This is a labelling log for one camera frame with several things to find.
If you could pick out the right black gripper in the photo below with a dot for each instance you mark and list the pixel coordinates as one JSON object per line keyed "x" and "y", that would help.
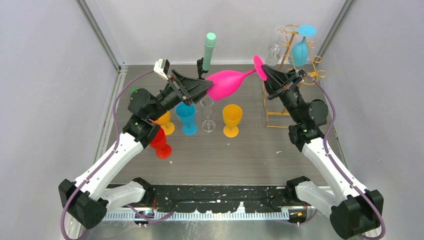
{"x": 275, "y": 80}

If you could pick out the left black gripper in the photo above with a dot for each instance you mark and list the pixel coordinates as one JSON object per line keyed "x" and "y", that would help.
{"x": 188, "y": 88}

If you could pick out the clear wine glass back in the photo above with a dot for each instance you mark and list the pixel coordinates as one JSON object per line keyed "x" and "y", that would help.
{"x": 273, "y": 54}

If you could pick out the clear wine glass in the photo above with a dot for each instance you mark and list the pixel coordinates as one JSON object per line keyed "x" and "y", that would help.
{"x": 273, "y": 54}
{"x": 208, "y": 124}

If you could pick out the blue wine glass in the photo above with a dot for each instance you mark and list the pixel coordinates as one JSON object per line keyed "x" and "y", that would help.
{"x": 186, "y": 114}

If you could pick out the magenta wine glass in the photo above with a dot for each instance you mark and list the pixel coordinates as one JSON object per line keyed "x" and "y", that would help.
{"x": 227, "y": 82}

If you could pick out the cyan wine glass back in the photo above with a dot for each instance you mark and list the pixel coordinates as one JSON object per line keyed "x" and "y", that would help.
{"x": 300, "y": 51}

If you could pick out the clear wine glass front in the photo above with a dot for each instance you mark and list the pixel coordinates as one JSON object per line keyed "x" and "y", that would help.
{"x": 208, "y": 124}

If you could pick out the orange wine glass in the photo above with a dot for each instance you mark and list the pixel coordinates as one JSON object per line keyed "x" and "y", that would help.
{"x": 165, "y": 123}
{"x": 232, "y": 115}

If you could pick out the red wine glass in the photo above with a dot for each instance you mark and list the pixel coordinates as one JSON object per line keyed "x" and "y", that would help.
{"x": 159, "y": 144}

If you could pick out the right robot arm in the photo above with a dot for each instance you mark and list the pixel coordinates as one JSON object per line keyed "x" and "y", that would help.
{"x": 351, "y": 207}

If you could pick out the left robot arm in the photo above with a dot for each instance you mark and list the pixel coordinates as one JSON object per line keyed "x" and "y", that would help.
{"x": 135, "y": 136}

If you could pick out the small yellow block behind rack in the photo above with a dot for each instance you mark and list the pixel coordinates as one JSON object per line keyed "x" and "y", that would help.
{"x": 313, "y": 75}

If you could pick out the mint green microphone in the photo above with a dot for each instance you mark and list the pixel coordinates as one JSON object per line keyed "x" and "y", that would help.
{"x": 209, "y": 45}

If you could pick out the green toy block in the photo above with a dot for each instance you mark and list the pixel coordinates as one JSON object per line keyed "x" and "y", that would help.
{"x": 133, "y": 90}

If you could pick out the gold wire glass rack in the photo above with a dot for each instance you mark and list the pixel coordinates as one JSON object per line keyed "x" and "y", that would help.
{"x": 294, "y": 105}

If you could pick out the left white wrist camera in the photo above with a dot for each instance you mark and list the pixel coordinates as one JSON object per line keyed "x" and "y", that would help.
{"x": 161, "y": 68}

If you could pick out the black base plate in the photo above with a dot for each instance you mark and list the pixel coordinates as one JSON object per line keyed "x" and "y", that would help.
{"x": 220, "y": 199}

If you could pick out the aluminium frame rail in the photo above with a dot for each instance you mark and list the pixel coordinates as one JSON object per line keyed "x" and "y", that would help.
{"x": 212, "y": 217}

